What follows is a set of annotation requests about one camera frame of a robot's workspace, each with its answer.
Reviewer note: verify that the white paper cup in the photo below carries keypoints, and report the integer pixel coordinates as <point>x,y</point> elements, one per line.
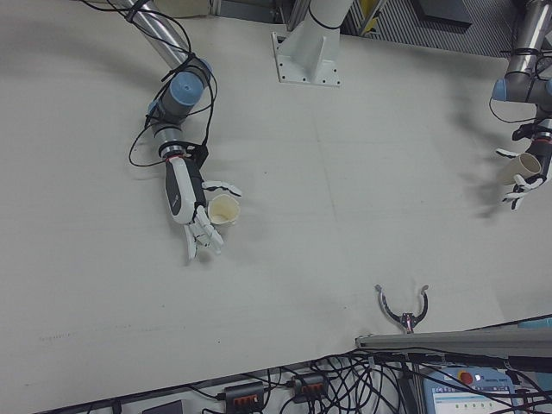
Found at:
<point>226,211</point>

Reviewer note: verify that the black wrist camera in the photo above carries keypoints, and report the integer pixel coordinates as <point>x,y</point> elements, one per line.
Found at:
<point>200,154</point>
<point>522,133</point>

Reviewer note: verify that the aluminium profile post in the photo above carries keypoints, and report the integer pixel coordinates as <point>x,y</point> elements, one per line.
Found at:
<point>431,340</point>

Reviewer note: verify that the black flat device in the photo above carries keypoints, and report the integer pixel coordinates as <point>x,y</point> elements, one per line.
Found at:
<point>164,408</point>

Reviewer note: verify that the metal claw grabber tool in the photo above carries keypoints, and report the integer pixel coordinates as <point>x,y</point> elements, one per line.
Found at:
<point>405,320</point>

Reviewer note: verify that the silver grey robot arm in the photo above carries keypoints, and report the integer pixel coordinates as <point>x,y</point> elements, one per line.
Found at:
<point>524,88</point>
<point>181,92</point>

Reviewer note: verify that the dark grey floor box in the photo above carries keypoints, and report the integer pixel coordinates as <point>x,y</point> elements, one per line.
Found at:
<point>444,10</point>

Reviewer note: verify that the grey teach pendant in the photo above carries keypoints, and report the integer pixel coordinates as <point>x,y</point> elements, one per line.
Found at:
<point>466,397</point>

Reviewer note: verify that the white metal column base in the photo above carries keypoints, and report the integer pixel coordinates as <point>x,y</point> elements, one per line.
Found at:
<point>308,56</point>

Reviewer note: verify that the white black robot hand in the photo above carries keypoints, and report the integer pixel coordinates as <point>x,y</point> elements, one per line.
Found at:
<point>545,166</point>
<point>181,194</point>

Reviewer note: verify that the beige cardboard piece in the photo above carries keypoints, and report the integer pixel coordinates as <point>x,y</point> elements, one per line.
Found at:
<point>185,8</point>

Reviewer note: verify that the beige paper cup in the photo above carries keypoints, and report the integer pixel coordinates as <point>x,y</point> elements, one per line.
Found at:
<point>515,168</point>

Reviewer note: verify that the black orange power strip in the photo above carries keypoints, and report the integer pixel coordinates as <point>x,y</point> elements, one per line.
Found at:
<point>243,393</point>
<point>310,386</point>

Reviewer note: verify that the teal plastic bin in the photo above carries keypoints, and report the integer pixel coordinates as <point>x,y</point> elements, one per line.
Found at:
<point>539,322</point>

